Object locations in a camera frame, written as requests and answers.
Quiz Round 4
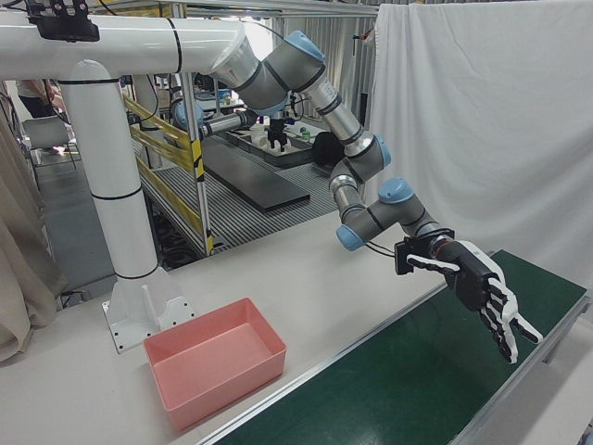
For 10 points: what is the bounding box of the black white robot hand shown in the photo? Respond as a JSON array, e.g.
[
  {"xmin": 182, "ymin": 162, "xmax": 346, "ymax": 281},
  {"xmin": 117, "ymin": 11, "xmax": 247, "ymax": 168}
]
[{"xmin": 406, "ymin": 238, "xmax": 544, "ymax": 366}]

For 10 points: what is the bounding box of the pink plastic basket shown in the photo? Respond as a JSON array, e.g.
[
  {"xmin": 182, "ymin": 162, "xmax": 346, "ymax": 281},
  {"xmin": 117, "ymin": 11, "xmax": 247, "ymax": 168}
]
[{"xmin": 142, "ymin": 297, "xmax": 288, "ymax": 432}]

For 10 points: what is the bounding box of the green conveyor belt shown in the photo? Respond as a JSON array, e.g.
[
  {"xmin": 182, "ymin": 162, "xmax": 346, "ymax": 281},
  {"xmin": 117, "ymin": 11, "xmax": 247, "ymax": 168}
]
[{"xmin": 198, "ymin": 248, "xmax": 593, "ymax": 445}]

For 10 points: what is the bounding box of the white cloth curtain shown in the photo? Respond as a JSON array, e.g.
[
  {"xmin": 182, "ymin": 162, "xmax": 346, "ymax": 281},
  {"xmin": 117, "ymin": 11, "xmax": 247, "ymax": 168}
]
[{"xmin": 368, "ymin": 0, "xmax": 593, "ymax": 291}]

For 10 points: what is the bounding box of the black round seat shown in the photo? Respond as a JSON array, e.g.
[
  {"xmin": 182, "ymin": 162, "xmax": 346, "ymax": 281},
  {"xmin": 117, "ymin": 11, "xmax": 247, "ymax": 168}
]
[{"xmin": 312, "ymin": 131, "xmax": 347, "ymax": 168}]

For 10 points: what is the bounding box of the grey tray table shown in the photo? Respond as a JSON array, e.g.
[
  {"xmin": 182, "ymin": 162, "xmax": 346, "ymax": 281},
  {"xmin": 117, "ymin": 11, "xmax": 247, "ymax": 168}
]
[{"xmin": 224, "ymin": 127, "xmax": 325, "ymax": 168}]

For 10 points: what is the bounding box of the background black gripper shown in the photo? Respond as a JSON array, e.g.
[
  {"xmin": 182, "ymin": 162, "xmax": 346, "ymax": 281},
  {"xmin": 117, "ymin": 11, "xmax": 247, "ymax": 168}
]
[{"xmin": 264, "ymin": 118, "xmax": 289, "ymax": 152}]

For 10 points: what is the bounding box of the black flat bench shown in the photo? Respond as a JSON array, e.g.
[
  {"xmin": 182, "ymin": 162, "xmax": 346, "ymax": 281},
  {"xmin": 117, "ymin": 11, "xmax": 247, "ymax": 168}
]
[{"xmin": 203, "ymin": 136, "xmax": 311, "ymax": 214}]

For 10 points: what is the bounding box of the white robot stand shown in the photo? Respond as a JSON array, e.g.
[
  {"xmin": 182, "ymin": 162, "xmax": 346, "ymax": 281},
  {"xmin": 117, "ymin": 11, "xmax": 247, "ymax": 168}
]
[{"xmin": 0, "ymin": 12, "xmax": 246, "ymax": 356}]

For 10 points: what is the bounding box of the white chair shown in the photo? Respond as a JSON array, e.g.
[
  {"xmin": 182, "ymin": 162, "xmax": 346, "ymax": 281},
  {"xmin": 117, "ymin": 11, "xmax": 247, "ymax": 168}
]
[{"xmin": 20, "ymin": 118, "xmax": 82, "ymax": 171}]

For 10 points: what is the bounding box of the beige cloth curtain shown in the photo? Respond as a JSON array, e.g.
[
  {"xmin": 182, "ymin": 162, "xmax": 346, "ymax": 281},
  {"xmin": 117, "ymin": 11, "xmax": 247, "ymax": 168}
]
[{"xmin": 0, "ymin": 110, "xmax": 69, "ymax": 367}]

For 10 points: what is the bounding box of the person in background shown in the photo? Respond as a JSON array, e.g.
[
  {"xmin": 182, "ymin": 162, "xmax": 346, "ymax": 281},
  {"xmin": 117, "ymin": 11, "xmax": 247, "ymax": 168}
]
[{"xmin": 18, "ymin": 78, "xmax": 69, "ymax": 120}]

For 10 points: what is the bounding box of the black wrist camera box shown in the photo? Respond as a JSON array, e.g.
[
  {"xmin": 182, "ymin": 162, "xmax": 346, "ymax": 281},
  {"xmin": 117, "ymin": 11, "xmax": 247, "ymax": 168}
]
[{"xmin": 394, "ymin": 238, "xmax": 417, "ymax": 276}]

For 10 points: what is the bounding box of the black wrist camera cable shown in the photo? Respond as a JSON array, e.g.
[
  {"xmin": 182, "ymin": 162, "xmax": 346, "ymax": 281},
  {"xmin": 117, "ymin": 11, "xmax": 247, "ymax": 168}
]
[{"xmin": 365, "ymin": 238, "xmax": 399, "ymax": 259}]

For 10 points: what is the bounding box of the aluminium post with striped tape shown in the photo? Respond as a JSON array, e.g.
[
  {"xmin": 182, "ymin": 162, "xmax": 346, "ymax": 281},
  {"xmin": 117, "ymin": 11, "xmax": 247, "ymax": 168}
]
[{"xmin": 183, "ymin": 71, "xmax": 214, "ymax": 254}]

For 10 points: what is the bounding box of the yellow guard rail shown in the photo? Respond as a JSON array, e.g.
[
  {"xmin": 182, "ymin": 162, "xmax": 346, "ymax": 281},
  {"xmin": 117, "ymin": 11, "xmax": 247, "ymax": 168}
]
[{"xmin": 122, "ymin": 95, "xmax": 205, "ymax": 237}]

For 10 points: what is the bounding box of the black camera on stand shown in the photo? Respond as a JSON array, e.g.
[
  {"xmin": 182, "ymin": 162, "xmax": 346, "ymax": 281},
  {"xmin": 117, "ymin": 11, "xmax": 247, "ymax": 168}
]
[{"xmin": 25, "ymin": 0, "xmax": 101, "ymax": 44}]

